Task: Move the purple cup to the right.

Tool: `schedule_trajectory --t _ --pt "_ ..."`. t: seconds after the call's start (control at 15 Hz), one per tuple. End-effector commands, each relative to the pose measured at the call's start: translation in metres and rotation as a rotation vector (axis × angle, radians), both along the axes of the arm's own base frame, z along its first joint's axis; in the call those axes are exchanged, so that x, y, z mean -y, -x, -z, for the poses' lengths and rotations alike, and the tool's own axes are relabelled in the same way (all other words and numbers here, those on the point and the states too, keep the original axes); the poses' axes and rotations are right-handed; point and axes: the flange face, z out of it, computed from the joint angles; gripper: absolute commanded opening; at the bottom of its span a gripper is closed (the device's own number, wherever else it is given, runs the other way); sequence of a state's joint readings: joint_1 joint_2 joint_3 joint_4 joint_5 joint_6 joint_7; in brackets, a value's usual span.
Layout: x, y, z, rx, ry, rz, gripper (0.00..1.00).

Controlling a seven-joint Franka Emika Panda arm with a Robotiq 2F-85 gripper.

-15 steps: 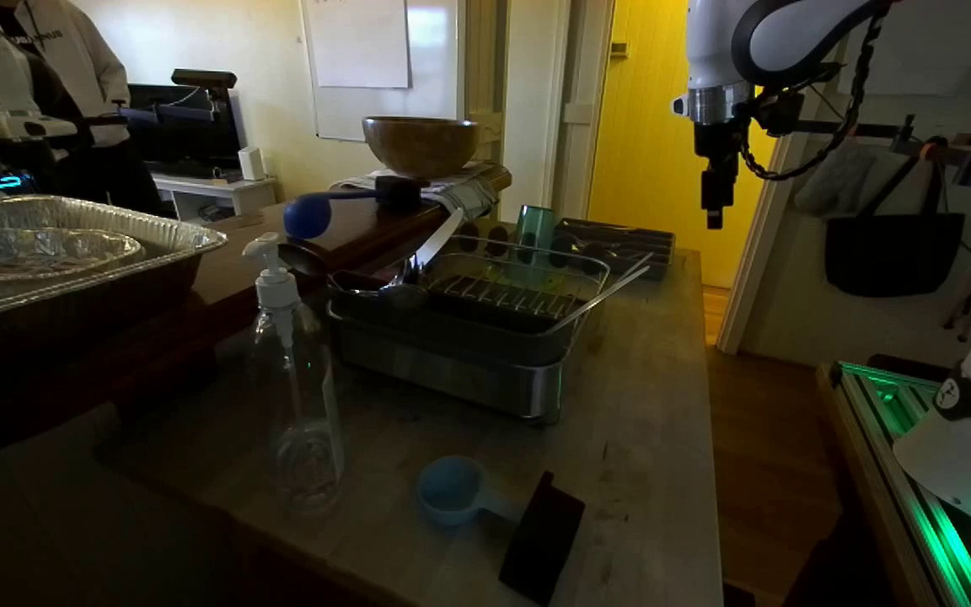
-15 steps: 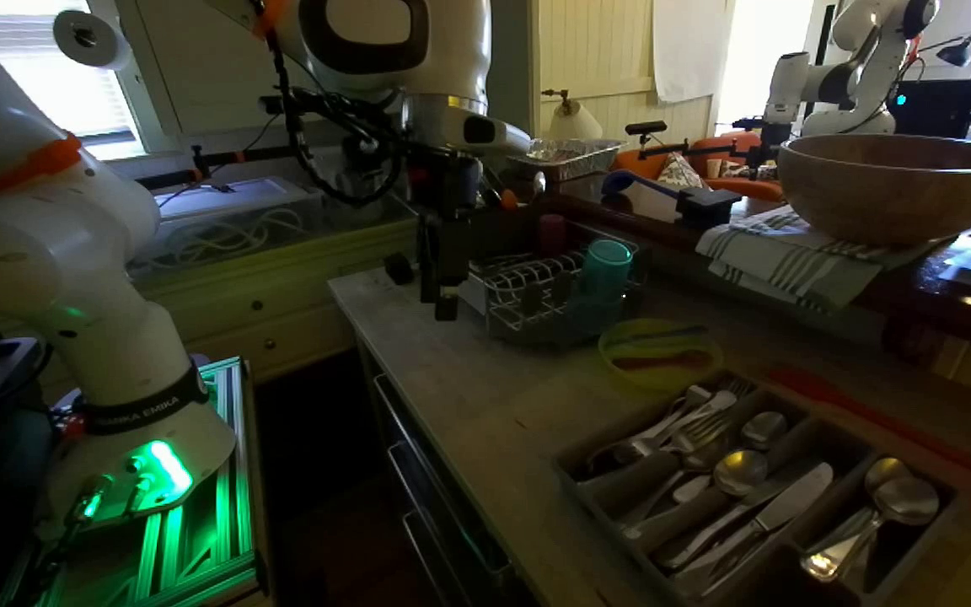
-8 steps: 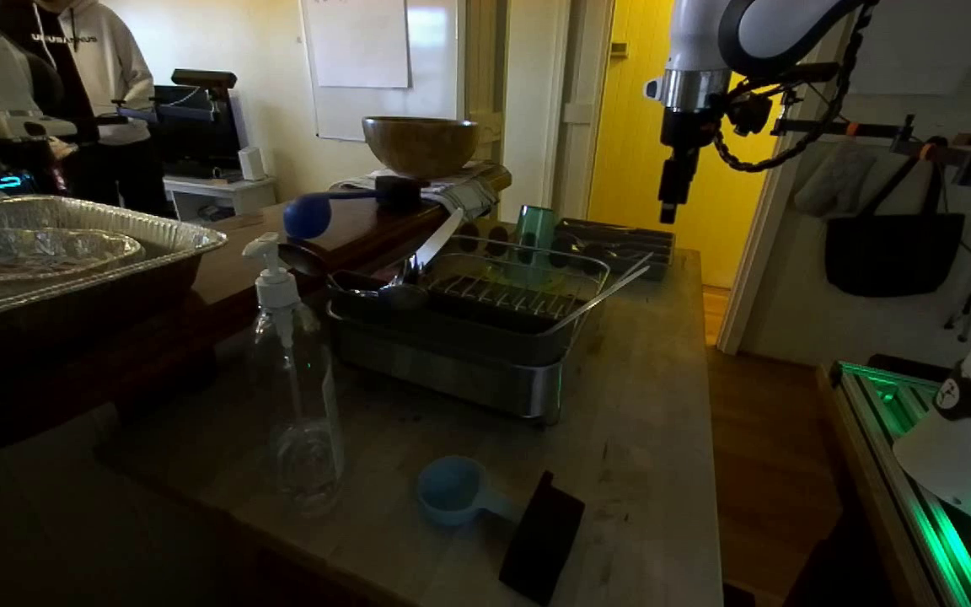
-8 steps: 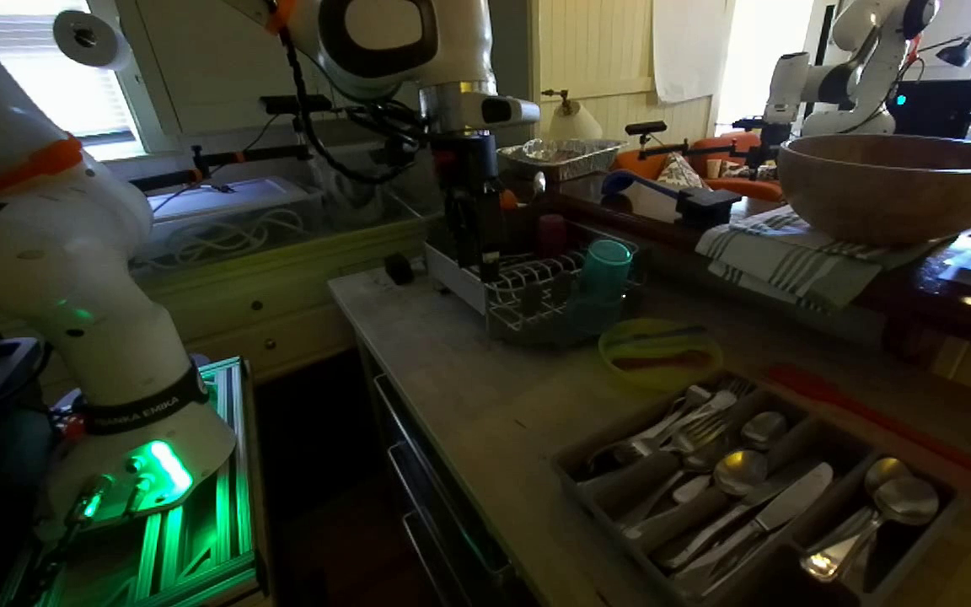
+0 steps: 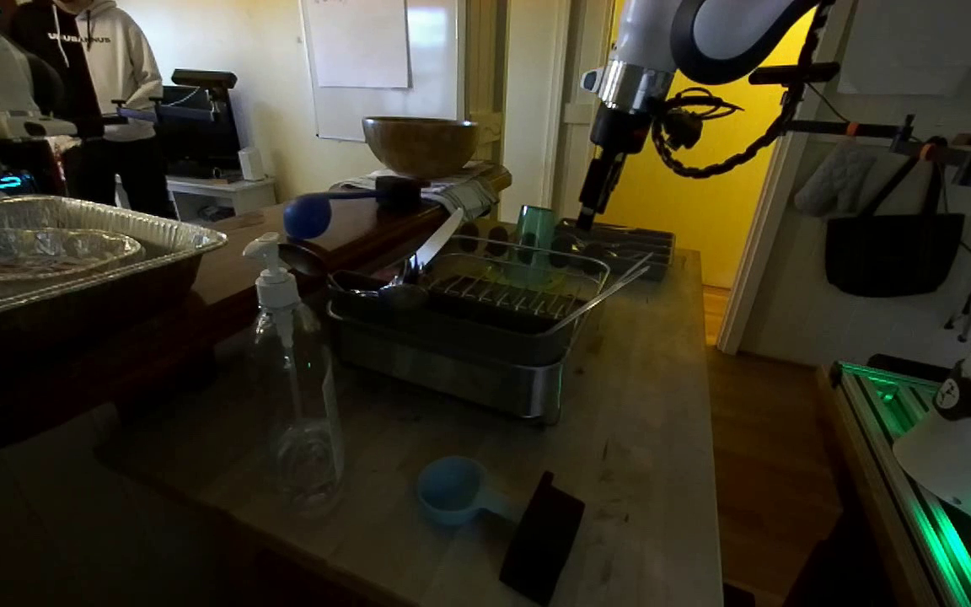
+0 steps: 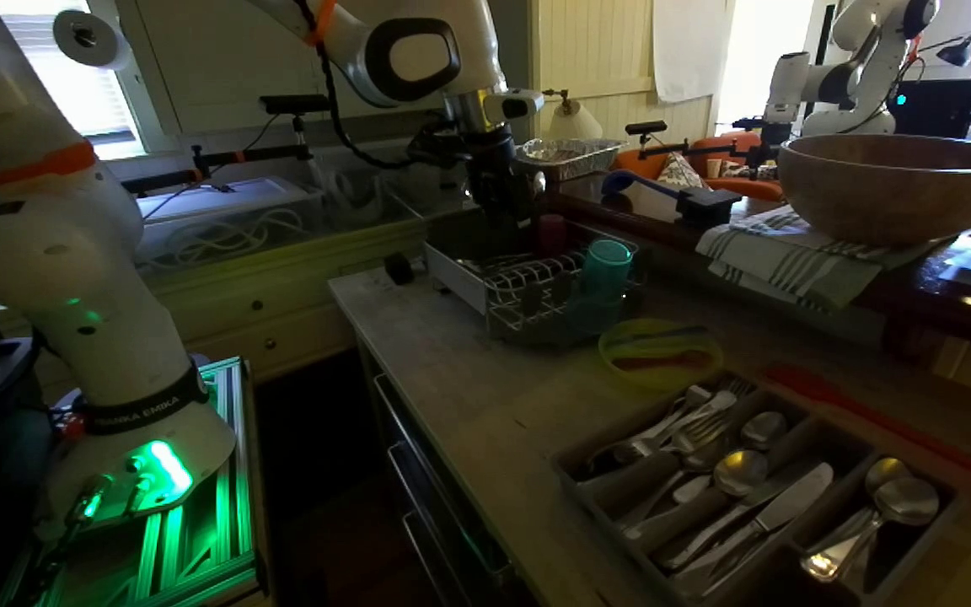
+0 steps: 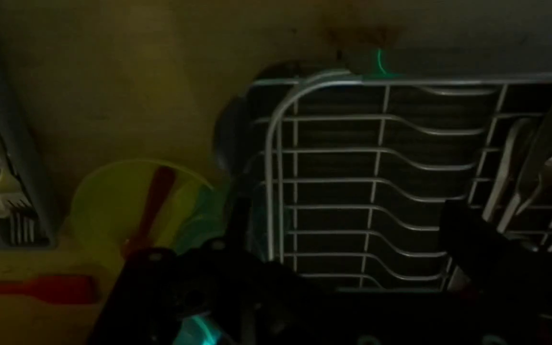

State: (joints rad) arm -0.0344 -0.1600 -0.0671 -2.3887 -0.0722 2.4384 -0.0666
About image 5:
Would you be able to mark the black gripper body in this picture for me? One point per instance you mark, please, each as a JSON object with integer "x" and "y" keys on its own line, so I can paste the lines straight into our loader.
{"x": 621, "y": 136}

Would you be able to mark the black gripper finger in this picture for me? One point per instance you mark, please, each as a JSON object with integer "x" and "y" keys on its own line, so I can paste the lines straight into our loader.
{"x": 611, "y": 188}
{"x": 592, "y": 197}

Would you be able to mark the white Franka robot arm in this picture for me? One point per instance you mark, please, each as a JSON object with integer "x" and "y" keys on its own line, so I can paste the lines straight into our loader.
{"x": 650, "y": 34}

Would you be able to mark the teal plastic cup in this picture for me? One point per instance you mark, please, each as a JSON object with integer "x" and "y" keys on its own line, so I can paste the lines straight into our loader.
{"x": 537, "y": 236}

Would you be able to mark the wooden bowl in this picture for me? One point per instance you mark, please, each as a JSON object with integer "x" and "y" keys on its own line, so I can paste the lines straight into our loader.
{"x": 419, "y": 147}

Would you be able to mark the metal dish rack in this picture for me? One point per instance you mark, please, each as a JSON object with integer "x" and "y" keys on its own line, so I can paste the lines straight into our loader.
{"x": 454, "y": 339}

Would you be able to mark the grey hanging cloth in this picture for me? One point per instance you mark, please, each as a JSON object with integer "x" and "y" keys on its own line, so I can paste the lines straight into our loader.
{"x": 833, "y": 188}

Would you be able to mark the black clamp rod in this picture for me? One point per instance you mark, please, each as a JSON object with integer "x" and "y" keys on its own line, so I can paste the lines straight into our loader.
{"x": 877, "y": 129}

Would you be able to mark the blue round-headed tool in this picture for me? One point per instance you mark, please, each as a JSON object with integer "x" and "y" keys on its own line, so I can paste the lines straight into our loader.
{"x": 308, "y": 218}

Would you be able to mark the black hanging bag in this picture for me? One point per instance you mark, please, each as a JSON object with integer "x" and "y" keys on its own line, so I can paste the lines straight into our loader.
{"x": 892, "y": 257}

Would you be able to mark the blue measuring scoop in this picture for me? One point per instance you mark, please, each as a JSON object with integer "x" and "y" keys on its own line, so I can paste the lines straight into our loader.
{"x": 448, "y": 490}

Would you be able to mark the clear plastic spray bottle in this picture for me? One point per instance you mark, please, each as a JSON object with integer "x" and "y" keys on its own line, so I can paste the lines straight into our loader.
{"x": 306, "y": 382}

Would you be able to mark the black rectangular block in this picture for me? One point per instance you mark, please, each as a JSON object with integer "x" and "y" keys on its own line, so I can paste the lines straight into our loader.
{"x": 542, "y": 539}

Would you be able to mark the black office equipment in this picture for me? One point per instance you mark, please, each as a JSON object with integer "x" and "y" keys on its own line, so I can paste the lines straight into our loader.
{"x": 200, "y": 120}

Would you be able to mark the green lit robot platform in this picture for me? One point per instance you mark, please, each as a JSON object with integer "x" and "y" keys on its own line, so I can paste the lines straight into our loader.
{"x": 901, "y": 474}

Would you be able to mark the person in white hoodie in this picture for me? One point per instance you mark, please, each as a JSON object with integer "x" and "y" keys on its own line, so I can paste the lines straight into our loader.
{"x": 101, "y": 68}

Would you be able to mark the aluminium foil tray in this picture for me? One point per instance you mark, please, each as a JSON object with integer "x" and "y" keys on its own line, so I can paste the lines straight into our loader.
{"x": 49, "y": 255}

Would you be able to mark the black camera on stand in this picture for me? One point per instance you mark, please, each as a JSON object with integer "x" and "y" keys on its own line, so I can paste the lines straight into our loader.
{"x": 792, "y": 72}

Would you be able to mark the white wall board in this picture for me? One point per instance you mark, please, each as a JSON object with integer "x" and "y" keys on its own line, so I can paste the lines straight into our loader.
{"x": 354, "y": 46}

